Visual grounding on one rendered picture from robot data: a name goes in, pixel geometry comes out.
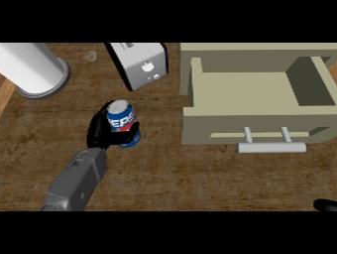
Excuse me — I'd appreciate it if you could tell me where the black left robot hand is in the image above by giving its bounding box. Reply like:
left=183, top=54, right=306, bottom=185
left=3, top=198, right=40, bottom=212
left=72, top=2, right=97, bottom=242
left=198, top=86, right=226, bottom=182
left=84, top=101, right=142, bottom=150

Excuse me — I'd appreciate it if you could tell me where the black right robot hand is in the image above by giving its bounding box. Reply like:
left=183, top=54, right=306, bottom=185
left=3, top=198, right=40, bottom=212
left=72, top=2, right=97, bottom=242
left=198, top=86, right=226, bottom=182
left=312, top=198, right=337, bottom=212

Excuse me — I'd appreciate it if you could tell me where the blue soda can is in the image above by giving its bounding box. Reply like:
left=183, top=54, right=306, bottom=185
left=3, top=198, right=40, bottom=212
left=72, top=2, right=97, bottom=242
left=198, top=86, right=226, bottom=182
left=105, top=99, right=142, bottom=149

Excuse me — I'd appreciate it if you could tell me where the beige open drawer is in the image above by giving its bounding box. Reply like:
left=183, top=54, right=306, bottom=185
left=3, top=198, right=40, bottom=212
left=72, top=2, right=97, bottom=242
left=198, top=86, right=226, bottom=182
left=182, top=56, right=337, bottom=146

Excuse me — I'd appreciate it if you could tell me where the white toaster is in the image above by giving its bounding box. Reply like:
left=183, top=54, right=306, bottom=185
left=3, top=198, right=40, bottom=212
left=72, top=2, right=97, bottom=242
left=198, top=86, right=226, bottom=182
left=103, top=43, right=170, bottom=92

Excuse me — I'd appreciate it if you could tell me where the beige cabinet body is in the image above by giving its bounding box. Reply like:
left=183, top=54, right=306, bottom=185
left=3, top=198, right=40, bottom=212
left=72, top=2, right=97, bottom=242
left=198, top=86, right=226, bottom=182
left=177, top=43, right=337, bottom=107

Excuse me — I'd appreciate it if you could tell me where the white drawer handle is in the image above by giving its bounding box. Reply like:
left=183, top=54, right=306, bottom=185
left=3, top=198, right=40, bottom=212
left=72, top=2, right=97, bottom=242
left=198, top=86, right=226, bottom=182
left=238, top=126, right=307, bottom=154

